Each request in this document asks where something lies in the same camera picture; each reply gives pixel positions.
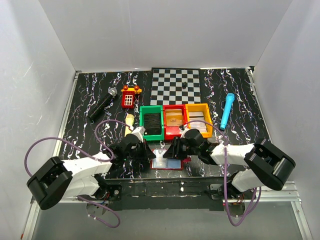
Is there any black white checkerboard mat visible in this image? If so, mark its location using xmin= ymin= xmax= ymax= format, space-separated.
xmin=150 ymin=68 xmax=201 ymax=106

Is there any white card stack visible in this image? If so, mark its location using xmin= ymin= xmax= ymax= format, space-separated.
xmin=188 ymin=111 xmax=207 ymax=133

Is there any cream toy microphone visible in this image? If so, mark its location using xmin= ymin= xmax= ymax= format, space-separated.
xmin=124 ymin=114 xmax=134 ymax=137

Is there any black card stack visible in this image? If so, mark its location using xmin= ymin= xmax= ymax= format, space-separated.
xmin=143 ymin=113 xmax=162 ymax=135

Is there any blue toy microphone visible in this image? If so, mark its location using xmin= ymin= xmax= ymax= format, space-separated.
xmin=220 ymin=93 xmax=235 ymax=130

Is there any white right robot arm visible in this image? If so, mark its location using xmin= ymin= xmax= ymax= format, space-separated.
xmin=163 ymin=129 xmax=296 ymax=199

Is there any red toy phone booth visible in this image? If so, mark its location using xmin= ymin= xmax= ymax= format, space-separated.
xmin=121 ymin=85 xmax=142 ymax=109

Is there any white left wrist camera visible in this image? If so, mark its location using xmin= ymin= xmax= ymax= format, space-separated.
xmin=131 ymin=126 xmax=146 ymax=142

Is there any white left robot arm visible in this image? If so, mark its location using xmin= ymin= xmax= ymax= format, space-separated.
xmin=26 ymin=133 xmax=156 ymax=210

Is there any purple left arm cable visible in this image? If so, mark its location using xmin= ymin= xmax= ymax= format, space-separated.
xmin=24 ymin=119 xmax=137 ymax=229

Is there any red leather card holder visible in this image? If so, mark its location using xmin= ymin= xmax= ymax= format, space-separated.
xmin=150 ymin=149 xmax=191 ymax=171

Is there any black microphone silver head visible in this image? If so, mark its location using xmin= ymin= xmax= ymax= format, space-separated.
xmin=88 ymin=87 xmax=118 ymax=121

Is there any gold card stack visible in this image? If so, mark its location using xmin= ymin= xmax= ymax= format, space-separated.
xmin=165 ymin=109 xmax=184 ymax=127

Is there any yellow plastic bin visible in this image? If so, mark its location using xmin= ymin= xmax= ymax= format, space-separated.
xmin=185 ymin=103 xmax=213 ymax=139

